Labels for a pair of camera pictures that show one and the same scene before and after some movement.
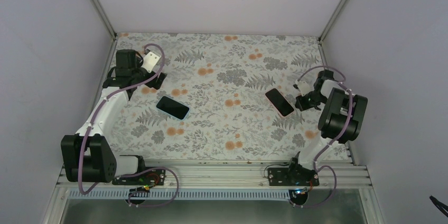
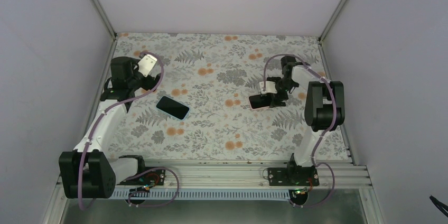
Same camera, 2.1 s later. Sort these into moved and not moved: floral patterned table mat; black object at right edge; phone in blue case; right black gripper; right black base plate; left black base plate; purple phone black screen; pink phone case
Moved: pink phone case; right black gripper; purple phone black screen
Not moved: left black base plate; floral patterned table mat; black object at right edge; phone in blue case; right black base plate
